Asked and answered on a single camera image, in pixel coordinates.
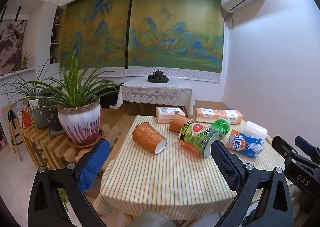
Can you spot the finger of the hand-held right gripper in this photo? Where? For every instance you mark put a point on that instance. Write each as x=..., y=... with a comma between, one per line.
x=282, y=145
x=303, y=145

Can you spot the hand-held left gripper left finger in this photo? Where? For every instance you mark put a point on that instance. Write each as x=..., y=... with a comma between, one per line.
x=92, y=164

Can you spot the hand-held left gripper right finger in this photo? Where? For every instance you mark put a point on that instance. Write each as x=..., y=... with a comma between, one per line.
x=226, y=167

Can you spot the white plastic cup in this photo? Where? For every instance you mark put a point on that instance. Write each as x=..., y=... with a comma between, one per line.
x=255, y=129

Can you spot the orange patterned cup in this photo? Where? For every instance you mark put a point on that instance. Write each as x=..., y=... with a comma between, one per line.
x=178, y=122
x=147, y=137

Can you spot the green drink bottle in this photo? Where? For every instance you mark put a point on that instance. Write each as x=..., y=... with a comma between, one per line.
x=203, y=136

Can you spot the plant in purple white pot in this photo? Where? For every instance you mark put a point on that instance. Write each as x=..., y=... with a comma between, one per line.
x=80, y=124

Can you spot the wooden slatted plant rack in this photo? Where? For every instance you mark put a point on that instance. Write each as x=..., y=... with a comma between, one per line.
x=50, y=147

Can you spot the orange tissue pack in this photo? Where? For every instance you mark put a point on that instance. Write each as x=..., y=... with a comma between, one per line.
x=206, y=115
x=170, y=114
x=230, y=116

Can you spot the plant in dark speckled pot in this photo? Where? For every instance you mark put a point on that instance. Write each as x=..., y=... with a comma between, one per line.
x=51, y=117

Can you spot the striped tablecloth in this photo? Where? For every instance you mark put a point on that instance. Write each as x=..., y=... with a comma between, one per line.
x=162, y=179

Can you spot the red packet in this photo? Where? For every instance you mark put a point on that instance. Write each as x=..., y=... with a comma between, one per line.
x=25, y=118

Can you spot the wooden stool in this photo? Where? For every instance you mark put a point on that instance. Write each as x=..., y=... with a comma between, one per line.
x=11, y=127

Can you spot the white lace tablecloth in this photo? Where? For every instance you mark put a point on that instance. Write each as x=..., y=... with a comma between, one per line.
x=156, y=92

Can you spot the black tea set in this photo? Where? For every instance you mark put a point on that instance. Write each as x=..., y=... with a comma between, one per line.
x=158, y=76

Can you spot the small potted plant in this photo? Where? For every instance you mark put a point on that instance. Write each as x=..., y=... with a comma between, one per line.
x=25, y=60

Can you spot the landscape painting blind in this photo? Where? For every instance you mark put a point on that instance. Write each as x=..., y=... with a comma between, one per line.
x=175, y=34
x=96, y=34

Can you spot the wall shelf unit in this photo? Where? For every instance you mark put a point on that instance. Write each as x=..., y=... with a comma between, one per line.
x=57, y=36

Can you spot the ink painting wall scroll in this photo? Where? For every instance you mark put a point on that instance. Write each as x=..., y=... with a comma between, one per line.
x=11, y=46

